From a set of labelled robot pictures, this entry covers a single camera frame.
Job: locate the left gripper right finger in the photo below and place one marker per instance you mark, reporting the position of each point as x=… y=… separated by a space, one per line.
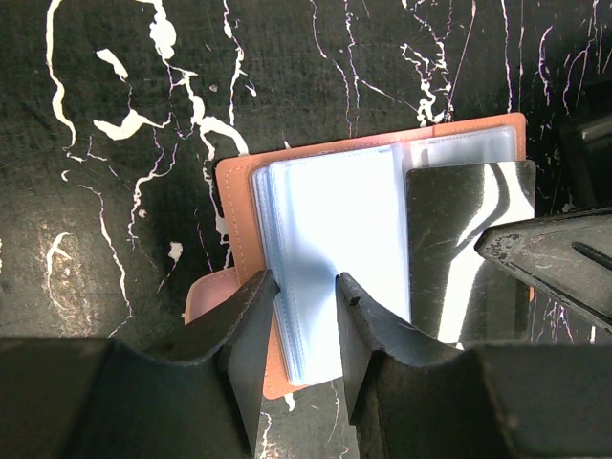
x=409 y=395

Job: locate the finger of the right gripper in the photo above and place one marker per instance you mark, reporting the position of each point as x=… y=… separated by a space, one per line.
x=566 y=256

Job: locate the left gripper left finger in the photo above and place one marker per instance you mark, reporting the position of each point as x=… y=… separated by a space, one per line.
x=196 y=393

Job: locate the black card box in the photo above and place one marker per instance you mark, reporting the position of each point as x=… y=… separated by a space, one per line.
x=586 y=151

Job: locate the pink leather card holder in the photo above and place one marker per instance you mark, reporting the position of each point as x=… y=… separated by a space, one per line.
x=311 y=212

